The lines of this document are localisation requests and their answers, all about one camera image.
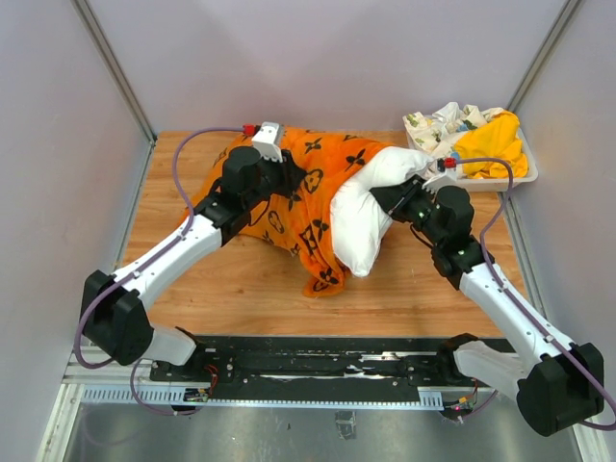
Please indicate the white pillow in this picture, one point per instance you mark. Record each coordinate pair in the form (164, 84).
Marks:
(358, 223)

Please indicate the white plastic bin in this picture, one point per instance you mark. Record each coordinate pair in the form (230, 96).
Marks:
(498, 185)

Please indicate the right aluminium frame post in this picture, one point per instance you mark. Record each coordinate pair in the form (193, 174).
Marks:
(564, 18)

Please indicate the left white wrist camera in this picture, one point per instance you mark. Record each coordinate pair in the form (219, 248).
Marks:
(267, 141)

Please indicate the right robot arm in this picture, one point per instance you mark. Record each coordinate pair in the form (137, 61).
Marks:
(554, 382)

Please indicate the aluminium frame post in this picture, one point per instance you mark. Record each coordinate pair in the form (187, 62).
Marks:
(564, 18)
(86, 13)

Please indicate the white slotted cable duct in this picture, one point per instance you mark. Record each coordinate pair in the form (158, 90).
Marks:
(182, 396)

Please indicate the yellow cloth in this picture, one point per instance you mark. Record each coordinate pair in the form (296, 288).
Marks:
(497, 139)

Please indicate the white patterned cloth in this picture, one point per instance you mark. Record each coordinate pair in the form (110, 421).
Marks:
(438, 133)

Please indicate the left aluminium frame post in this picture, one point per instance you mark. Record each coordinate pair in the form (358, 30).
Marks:
(86, 13)

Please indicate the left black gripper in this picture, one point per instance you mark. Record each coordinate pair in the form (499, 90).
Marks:
(292, 174)

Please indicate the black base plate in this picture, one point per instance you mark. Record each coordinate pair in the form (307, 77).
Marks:
(315, 367)

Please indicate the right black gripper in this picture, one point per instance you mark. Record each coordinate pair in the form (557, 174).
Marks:
(395, 198)

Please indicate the orange monogram pillowcase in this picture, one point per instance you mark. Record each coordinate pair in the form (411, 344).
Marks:
(301, 224)

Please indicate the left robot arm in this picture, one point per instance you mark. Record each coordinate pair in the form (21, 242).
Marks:
(115, 306)

